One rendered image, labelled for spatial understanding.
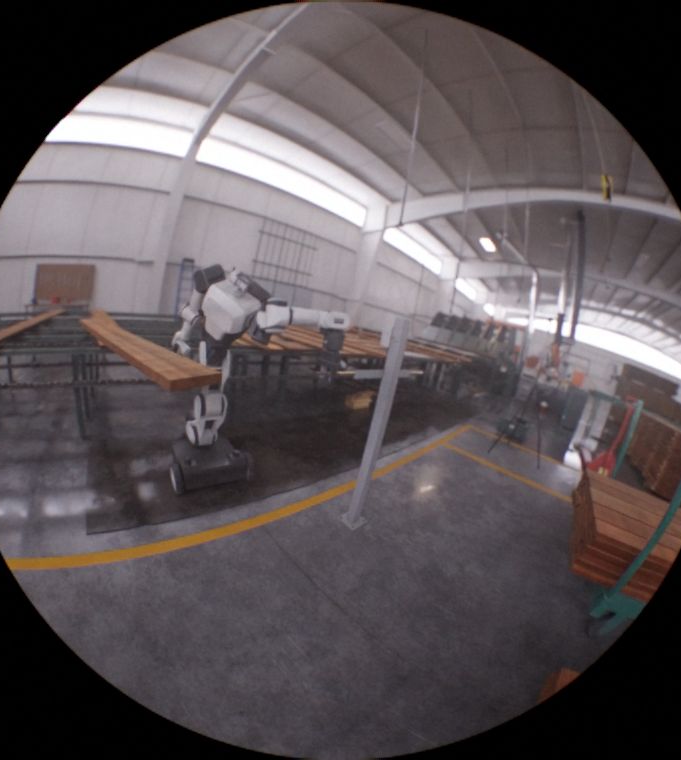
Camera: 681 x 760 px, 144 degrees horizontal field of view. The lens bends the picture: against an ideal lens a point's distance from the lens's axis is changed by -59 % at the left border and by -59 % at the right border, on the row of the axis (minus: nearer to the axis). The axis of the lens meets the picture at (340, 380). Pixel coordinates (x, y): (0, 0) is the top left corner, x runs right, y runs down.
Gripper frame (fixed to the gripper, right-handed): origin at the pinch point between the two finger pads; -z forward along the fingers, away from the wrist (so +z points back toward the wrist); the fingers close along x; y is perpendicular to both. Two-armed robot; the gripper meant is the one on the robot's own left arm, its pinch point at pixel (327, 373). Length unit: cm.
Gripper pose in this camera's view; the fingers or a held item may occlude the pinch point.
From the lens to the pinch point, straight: 116.6
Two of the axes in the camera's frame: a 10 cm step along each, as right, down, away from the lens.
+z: 1.8, -9.6, -2.3
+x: 6.8, 2.9, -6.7
